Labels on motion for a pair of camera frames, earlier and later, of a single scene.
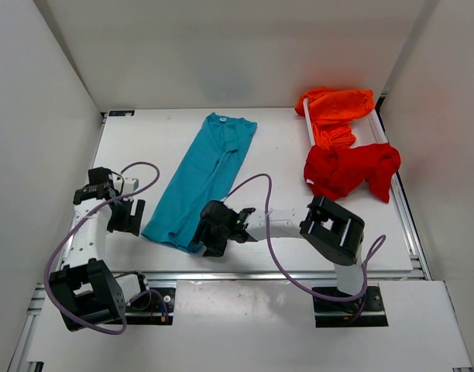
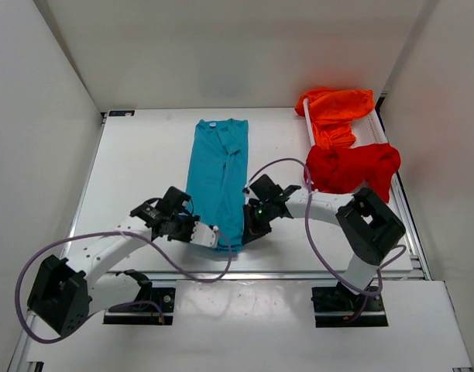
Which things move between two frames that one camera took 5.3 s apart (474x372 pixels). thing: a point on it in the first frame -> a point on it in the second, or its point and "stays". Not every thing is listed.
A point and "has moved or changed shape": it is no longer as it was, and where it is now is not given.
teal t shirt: x=203 y=177 has moved or changed shape
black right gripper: x=212 y=237 -> x=252 y=223
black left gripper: x=129 y=216 -> x=181 y=231
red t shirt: x=336 y=172 stays
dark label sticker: x=121 y=113 stays
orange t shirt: x=331 y=111 stays
